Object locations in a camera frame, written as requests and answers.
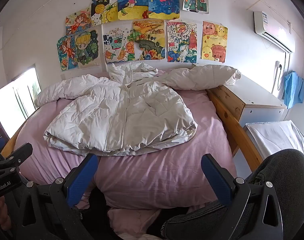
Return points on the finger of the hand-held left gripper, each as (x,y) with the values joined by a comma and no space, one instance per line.
(20,153)

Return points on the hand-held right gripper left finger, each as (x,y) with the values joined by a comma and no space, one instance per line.
(81,180)

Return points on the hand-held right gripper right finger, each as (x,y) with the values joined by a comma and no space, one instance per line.
(217,180)

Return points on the white puffer jacket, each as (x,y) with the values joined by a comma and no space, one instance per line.
(122,112)

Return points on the person's left hand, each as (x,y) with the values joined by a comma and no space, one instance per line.
(1,212)

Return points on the window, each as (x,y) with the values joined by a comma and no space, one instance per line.
(14,97)

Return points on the person's dark trousers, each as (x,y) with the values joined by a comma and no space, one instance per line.
(279,180)

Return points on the pink bed sheet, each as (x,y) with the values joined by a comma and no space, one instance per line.
(154,172)

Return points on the white storage box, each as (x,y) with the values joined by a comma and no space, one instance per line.
(274,135)

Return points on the white wooden cabinet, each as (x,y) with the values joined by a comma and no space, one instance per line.
(252,97)

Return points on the mermaid sea drawing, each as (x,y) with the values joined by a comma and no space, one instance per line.
(65,53)

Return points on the blue hanging cloth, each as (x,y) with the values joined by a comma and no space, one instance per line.
(294,90)

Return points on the blond character drawing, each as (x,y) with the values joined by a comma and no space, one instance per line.
(88,48)

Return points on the yellow bears and chicks drawing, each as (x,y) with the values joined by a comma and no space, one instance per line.
(214,42)

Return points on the orange fruit juice drawing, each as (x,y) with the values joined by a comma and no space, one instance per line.
(118,45)

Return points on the orange-haired girl drawing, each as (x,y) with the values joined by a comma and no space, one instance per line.
(78,21)

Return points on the green hill landscape drawing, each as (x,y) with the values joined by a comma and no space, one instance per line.
(149,40)

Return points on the white air conditioner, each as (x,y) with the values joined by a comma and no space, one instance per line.
(272,28)

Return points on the pineapple drawing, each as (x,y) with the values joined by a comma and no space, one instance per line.
(103,7)

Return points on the fish sea drawing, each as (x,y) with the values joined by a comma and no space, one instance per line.
(132,3)

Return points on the pink jellyfish sea drawing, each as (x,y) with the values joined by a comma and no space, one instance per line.
(164,1)

